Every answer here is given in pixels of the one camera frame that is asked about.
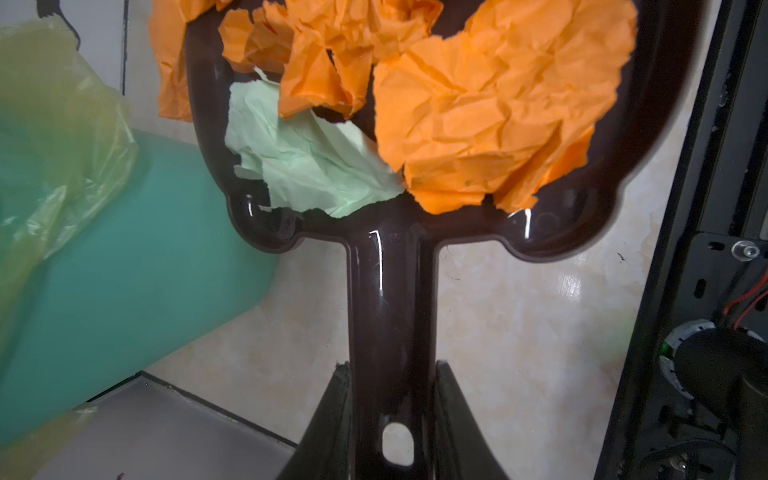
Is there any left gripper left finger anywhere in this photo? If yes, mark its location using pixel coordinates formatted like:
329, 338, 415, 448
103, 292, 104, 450
277, 362, 352, 480

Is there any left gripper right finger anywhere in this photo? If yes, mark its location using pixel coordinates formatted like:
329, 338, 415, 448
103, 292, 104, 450
434, 361, 508, 480

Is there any dark brown dustpan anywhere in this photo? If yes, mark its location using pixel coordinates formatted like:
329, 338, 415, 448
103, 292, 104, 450
184, 1, 707, 479

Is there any green trash bin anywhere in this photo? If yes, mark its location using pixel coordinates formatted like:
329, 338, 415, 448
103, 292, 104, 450
1, 131, 277, 444

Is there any orange green scrap centre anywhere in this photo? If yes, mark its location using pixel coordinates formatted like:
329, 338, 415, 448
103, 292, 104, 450
219, 1, 443, 218

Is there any orange green scrap near bin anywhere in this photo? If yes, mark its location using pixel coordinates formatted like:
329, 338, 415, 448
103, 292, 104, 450
373, 1, 637, 214

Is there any yellow-green bin liner bag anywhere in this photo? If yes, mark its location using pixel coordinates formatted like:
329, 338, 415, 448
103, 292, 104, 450
1, 14, 139, 479

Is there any orange paper scrap back left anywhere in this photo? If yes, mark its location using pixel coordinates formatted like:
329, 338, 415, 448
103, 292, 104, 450
148, 0, 231, 122

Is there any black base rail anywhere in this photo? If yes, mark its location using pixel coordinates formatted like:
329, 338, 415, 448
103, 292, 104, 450
596, 1, 767, 479

